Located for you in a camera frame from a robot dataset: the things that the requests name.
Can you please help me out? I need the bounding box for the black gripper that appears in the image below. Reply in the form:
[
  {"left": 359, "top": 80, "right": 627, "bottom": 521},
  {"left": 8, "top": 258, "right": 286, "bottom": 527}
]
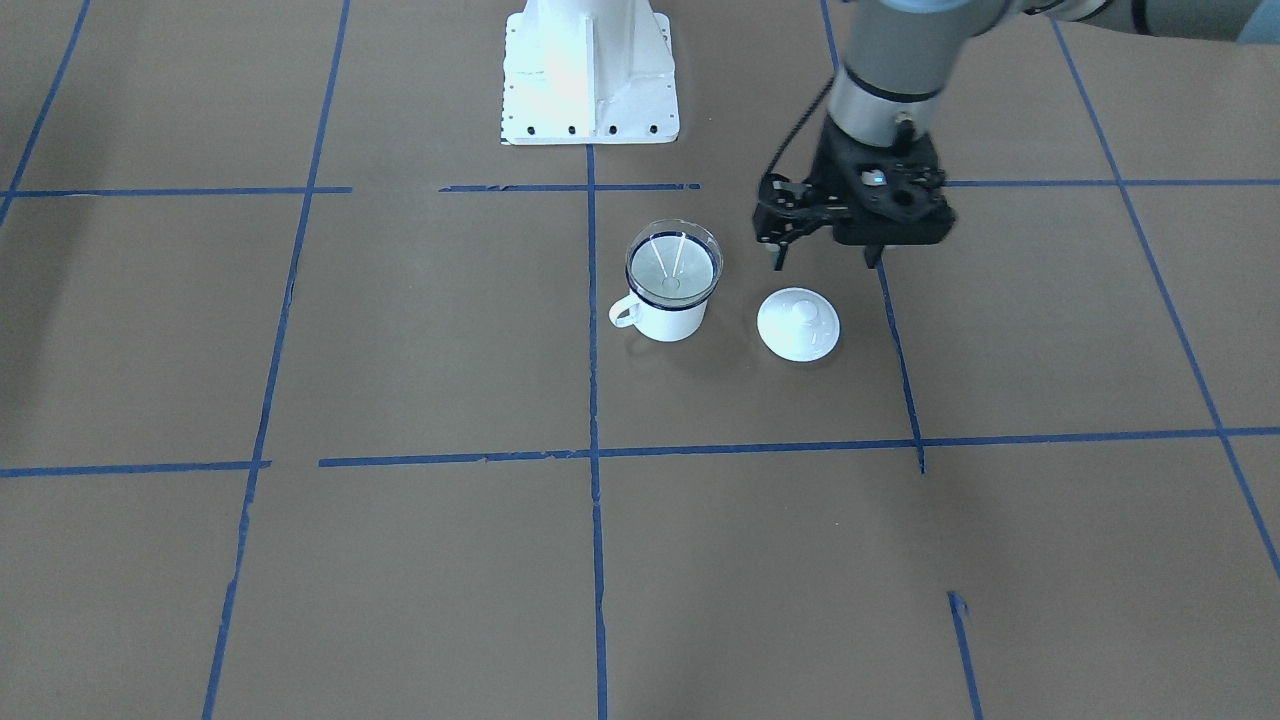
[{"left": 751, "top": 120, "right": 955, "bottom": 272}]

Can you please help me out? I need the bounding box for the white enamel cup lid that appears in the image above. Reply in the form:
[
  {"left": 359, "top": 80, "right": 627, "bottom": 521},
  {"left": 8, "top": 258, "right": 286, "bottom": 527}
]
[{"left": 756, "top": 287, "right": 841, "bottom": 363}]

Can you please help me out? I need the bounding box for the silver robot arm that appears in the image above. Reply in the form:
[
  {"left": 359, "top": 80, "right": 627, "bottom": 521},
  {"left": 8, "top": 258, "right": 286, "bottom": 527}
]
[{"left": 751, "top": 1, "right": 1277, "bottom": 270}]

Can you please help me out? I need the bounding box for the white enamel cup blue rim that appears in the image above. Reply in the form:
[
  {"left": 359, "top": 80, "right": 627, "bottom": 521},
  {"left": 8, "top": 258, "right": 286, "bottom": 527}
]
[{"left": 607, "top": 231, "right": 724, "bottom": 343}]

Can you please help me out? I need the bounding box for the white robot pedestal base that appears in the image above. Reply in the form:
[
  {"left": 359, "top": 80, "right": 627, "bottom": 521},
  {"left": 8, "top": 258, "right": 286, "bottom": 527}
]
[{"left": 500, "top": 1, "right": 681, "bottom": 146}]

